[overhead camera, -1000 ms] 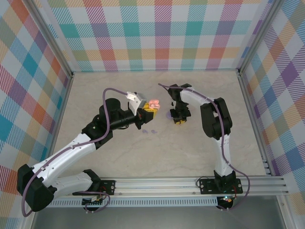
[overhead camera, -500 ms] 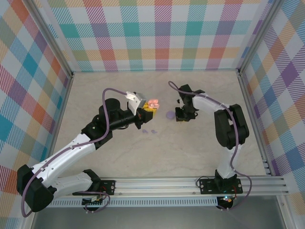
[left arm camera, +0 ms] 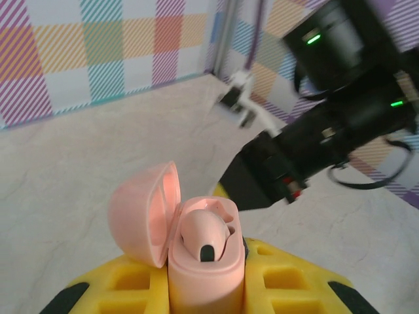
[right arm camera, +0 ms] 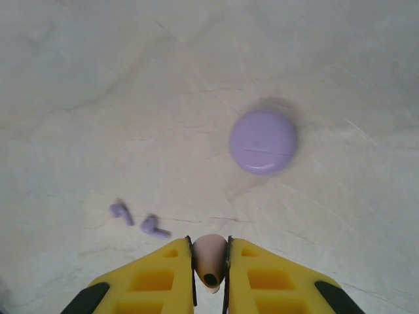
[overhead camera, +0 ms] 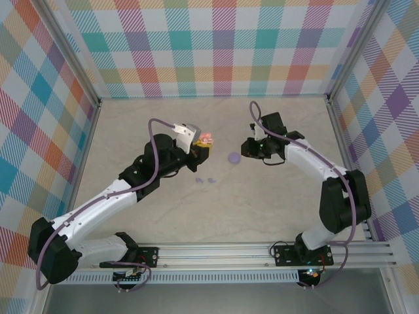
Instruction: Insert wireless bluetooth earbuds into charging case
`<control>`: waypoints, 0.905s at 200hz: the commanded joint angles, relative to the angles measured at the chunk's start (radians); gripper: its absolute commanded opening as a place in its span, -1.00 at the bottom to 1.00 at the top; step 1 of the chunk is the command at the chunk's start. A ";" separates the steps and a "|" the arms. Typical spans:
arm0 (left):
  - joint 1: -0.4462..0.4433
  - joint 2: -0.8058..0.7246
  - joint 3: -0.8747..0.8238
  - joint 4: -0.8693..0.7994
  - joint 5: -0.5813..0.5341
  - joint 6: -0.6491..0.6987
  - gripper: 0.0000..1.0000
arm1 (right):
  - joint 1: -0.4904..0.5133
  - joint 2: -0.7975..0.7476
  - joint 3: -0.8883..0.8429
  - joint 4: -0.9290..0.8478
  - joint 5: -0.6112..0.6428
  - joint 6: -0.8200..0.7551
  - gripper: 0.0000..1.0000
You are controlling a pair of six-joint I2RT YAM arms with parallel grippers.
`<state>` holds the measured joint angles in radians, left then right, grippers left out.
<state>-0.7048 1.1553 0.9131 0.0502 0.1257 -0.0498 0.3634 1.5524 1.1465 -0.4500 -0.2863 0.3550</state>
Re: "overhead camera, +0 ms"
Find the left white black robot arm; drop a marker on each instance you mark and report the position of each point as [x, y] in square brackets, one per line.
[98, 206]

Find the aluminium side frame rail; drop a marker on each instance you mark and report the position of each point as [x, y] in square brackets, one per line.
[344, 147]

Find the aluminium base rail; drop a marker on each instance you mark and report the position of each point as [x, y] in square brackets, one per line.
[212, 255]

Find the purple earbud charging case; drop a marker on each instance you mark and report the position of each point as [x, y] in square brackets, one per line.
[234, 157]

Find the pink soft toy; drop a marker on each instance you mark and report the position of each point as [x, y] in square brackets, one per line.
[206, 138]

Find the aluminium frame post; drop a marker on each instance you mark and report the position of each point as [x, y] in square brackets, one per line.
[357, 49]
[70, 55]

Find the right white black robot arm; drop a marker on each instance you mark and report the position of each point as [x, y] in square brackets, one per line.
[311, 160]

